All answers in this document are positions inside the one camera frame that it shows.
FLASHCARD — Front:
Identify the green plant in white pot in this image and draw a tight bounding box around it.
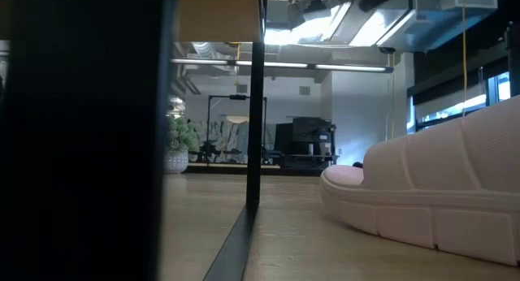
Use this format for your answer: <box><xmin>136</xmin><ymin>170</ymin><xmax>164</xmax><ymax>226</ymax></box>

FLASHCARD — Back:
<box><xmin>163</xmin><ymin>115</ymin><xmax>202</xmax><ymax>175</ymax></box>

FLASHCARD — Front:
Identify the long ceiling light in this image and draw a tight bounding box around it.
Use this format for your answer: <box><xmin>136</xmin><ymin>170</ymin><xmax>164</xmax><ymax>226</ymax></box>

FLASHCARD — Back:
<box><xmin>170</xmin><ymin>58</ymin><xmax>395</xmax><ymax>74</ymax></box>

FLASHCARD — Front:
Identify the metal air duct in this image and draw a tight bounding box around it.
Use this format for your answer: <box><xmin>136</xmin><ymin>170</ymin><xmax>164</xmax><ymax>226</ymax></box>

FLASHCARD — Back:
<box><xmin>375</xmin><ymin>0</ymin><xmax>499</xmax><ymax>54</ymax></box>

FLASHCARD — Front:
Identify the black cabinet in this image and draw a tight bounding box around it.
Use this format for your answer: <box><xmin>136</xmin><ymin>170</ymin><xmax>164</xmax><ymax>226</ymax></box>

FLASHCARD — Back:
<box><xmin>274</xmin><ymin>116</ymin><xmax>339</xmax><ymax>171</ymax></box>

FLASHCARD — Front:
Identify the black aluminium table frame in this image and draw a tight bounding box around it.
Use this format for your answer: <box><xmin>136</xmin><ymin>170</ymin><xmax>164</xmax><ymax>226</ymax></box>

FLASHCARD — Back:
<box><xmin>184</xmin><ymin>162</ymin><xmax>326</xmax><ymax>178</ymax></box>

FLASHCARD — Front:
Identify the wooden shelf with black frame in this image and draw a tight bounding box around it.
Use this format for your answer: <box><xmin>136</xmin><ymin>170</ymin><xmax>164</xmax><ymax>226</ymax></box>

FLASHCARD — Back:
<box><xmin>0</xmin><ymin>0</ymin><xmax>268</xmax><ymax>281</ymax></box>

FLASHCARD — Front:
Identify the pink rubber slide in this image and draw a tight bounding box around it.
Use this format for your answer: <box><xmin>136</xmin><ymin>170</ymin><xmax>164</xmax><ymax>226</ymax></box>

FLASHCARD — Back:
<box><xmin>318</xmin><ymin>94</ymin><xmax>520</xmax><ymax>268</ymax></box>

